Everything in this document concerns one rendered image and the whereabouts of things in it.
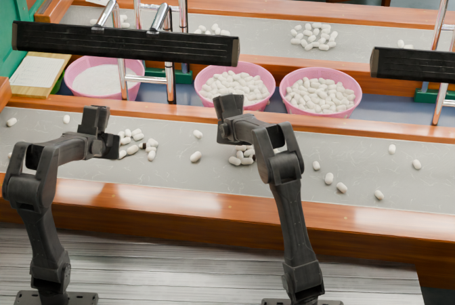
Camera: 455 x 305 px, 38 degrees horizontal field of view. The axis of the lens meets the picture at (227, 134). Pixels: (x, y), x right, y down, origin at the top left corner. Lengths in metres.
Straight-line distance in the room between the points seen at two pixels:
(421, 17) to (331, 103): 0.66
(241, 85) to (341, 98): 0.34
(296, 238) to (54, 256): 0.55
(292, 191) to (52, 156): 0.53
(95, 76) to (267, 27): 0.69
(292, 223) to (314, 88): 0.83
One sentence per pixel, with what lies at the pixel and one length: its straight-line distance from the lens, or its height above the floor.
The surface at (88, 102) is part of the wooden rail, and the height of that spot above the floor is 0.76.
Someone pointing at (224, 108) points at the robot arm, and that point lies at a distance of 1.77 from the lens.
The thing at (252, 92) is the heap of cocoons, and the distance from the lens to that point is 2.22.
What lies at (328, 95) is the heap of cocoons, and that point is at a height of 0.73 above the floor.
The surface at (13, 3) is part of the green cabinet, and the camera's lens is 2.36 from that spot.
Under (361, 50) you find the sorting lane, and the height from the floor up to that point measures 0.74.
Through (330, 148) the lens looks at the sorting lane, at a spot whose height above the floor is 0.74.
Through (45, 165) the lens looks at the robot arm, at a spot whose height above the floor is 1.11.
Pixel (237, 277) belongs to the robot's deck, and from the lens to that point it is 1.73.
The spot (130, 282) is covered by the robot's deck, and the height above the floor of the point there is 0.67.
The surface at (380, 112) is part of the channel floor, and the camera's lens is 2.29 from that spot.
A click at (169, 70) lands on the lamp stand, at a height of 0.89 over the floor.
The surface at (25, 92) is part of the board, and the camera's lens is 2.23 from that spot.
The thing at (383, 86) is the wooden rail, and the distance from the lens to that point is 2.35.
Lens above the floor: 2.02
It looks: 39 degrees down
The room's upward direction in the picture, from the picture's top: straight up
